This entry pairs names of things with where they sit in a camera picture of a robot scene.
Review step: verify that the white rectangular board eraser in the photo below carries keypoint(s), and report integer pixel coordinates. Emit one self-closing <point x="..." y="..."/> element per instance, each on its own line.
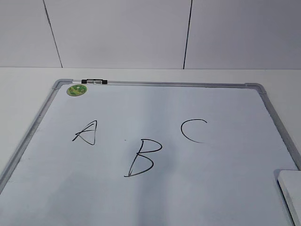
<point x="290" y="184"/>

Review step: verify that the white board with grey frame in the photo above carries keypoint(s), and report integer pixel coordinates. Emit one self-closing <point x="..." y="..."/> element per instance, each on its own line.
<point x="150" y="154"/>

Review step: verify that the round green sticker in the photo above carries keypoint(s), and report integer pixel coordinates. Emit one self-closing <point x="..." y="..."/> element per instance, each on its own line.
<point x="76" y="90"/>

